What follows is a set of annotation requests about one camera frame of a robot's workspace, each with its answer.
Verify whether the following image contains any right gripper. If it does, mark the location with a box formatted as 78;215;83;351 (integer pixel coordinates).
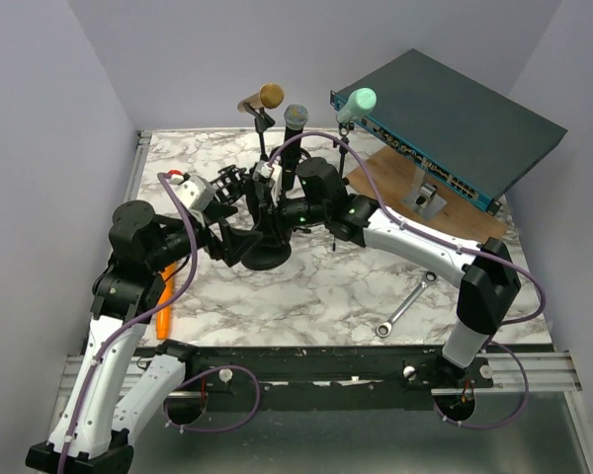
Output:
253;190;328;249

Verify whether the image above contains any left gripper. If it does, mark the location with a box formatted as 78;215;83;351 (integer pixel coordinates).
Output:
148;199;263;272

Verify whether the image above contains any black round-base shock-mount stand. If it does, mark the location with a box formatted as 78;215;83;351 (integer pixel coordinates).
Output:
212;166;294;272

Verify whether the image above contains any black silver-grille microphone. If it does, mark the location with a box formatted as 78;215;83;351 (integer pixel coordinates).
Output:
281;104;308;191

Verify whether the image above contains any orange microphone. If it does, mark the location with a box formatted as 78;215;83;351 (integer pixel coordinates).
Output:
155;264;178;341

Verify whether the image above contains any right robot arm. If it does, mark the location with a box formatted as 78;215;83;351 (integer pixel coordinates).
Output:
247;157;521;387

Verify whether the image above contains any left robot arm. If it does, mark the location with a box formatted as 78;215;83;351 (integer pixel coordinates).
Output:
26;200;262;473

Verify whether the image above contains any black round-base clip stand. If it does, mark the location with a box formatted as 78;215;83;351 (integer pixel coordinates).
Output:
243;102;276;161

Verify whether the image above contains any gold microphone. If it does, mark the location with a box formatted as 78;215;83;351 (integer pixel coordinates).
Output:
237;83;285;113

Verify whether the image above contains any black tall tripod stand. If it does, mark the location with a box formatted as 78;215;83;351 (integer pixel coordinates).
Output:
296;121;357;253

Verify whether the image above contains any mint green microphone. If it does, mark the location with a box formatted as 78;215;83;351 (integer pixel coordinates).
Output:
336;88;377;124

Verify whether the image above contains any wooden board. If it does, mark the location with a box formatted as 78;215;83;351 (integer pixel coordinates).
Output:
366;147;507;243

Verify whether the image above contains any silver ratchet wrench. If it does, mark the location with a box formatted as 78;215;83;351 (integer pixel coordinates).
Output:
375;272;438;339

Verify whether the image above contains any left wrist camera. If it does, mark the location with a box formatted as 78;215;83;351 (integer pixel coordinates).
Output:
169;174;215;212

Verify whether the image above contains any black front mounting rail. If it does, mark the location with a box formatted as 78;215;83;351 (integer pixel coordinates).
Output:
78;338;525;414

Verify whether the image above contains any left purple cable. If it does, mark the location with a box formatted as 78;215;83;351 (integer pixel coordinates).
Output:
56;170;262;474

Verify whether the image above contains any purple cable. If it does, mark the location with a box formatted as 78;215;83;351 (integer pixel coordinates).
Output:
266;131;545;430
56;170;262;474

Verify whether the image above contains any metal switch bracket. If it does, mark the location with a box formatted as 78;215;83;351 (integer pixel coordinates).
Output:
402;168;447;220

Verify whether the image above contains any teal network switch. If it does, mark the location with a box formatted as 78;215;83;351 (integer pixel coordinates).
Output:
330;49;567;215

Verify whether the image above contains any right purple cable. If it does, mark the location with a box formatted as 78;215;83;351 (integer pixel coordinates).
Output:
266;131;545;430

